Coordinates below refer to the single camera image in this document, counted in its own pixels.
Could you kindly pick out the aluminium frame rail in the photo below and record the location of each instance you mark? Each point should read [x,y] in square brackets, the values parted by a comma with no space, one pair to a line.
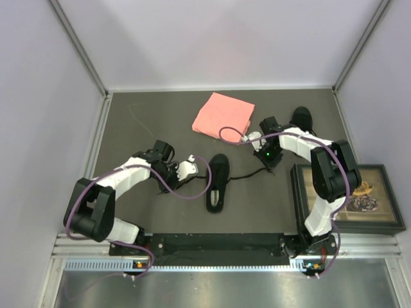
[353,245]

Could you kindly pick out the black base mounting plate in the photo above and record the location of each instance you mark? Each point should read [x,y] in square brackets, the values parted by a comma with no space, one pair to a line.
[250,249]

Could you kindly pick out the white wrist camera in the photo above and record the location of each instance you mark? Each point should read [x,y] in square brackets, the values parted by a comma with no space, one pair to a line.
[187,169]
[251,136]

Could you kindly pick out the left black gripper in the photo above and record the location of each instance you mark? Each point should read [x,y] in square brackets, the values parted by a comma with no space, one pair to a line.
[173,185]

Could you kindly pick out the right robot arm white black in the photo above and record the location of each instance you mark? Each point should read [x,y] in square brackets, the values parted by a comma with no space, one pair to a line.
[334,174]

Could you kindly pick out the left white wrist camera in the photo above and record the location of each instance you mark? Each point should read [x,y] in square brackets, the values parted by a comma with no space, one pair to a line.
[187,169]

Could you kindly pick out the grey slotted cable duct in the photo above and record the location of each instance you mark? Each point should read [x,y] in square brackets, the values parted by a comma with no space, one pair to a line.
[129,265]

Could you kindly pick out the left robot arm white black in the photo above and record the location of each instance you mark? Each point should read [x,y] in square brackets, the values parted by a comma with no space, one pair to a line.
[91,209]

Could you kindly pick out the black sneaker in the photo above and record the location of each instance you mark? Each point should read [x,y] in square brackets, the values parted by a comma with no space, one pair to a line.
[302,119]
[219,176]

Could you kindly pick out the dark framed compartment box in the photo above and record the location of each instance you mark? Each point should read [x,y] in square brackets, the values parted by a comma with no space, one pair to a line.
[372,208]

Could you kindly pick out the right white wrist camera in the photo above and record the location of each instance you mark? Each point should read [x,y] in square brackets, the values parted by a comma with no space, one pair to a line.
[251,136]

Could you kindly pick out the pink folded cloth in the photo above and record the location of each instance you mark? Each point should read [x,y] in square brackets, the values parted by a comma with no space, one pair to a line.
[221,111]

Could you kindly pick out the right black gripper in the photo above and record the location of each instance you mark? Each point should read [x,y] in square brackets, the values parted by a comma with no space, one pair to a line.
[268,163]

